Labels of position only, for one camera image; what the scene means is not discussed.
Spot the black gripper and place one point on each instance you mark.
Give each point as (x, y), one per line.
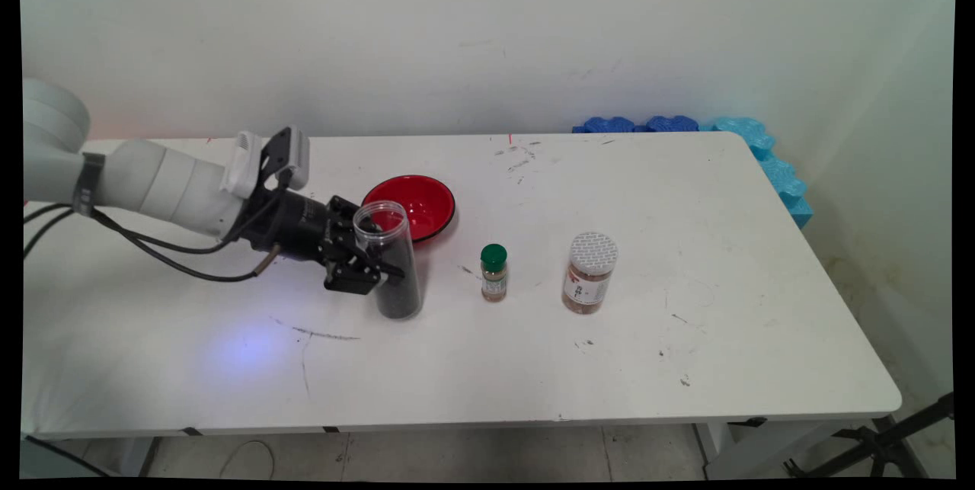
(293, 223)

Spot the dark blue foam mat piece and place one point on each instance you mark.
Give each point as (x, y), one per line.
(672, 124)
(609, 125)

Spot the light blue foam mat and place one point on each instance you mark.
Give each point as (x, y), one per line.
(784, 185)

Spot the black tripod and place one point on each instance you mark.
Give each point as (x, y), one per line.
(883, 444)

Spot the white-lidded brown spice jar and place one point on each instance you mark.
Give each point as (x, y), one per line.
(586, 284)

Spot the red bowl with black rim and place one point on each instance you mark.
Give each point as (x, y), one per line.
(430, 204)

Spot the clear jar of black seeds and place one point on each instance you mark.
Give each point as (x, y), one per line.
(400, 299)

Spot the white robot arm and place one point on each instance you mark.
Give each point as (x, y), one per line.
(152, 177)

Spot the small green-capped spice bottle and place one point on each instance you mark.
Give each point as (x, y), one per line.
(493, 277)

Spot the white table leg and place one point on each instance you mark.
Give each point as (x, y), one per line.
(135, 456)
(754, 452)

